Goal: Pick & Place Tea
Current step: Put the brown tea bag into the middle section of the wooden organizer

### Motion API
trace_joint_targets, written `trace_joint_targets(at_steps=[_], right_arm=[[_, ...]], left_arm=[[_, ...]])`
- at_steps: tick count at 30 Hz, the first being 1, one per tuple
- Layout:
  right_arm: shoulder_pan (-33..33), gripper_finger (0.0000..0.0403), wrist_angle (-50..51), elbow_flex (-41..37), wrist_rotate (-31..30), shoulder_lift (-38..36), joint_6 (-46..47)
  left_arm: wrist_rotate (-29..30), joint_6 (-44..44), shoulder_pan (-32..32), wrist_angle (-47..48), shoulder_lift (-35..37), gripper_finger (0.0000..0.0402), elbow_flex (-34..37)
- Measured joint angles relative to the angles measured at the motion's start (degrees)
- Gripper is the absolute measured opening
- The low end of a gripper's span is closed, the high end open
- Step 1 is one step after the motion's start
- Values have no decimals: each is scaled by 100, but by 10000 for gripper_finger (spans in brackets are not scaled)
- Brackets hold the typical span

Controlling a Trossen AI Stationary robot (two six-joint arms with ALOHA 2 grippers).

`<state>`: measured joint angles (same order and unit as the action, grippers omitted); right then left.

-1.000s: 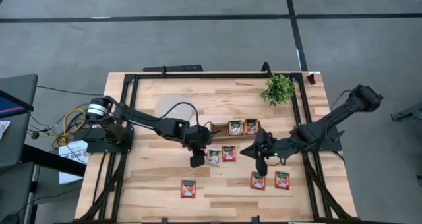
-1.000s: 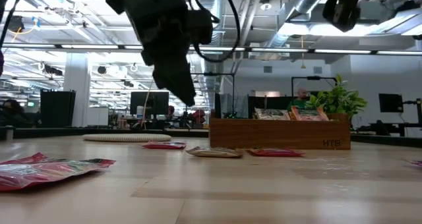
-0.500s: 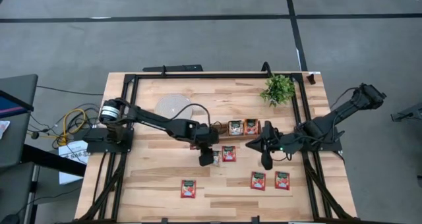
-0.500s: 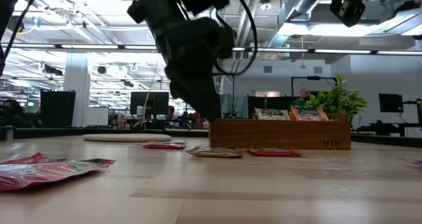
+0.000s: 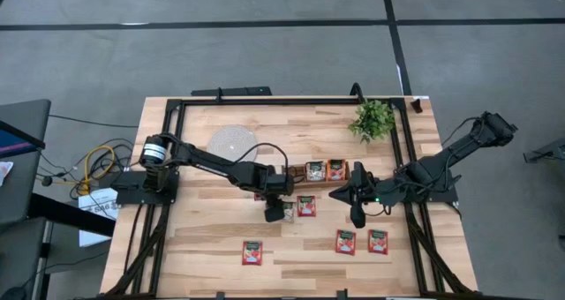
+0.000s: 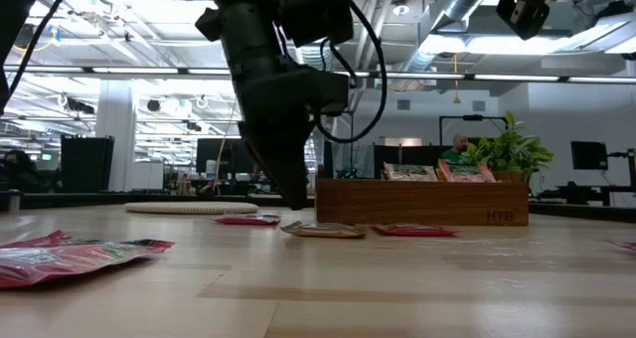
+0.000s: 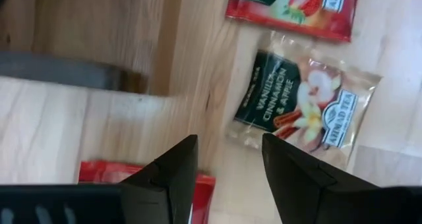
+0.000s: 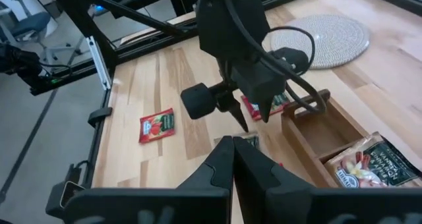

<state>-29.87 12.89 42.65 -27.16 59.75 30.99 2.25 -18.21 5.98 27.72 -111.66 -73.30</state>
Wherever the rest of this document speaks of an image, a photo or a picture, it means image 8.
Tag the grey round plate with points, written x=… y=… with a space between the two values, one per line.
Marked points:
x=336 y=39

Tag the black frame bracket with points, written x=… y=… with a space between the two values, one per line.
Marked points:
x=99 y=116

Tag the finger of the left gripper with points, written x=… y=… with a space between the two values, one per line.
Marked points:
x=238 y=113
x=265 y=108

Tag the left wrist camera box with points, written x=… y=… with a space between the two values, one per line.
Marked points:
x=257 y=82

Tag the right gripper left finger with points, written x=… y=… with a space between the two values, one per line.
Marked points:
x=211 y=184

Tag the wooden tea organizer box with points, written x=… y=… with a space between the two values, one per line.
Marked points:
x=316 y=131

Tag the blue-grey office chair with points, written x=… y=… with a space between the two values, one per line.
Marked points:
x=29 y=24

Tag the black device with green light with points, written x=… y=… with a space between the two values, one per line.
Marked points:
x=19 y=62

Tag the black table-level camera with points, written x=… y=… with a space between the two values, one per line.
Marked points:
x=66 y=197

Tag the beige tea packet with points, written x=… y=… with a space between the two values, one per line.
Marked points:
x=372 y=164

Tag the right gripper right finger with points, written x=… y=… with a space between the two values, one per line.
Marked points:
x=263 y=191

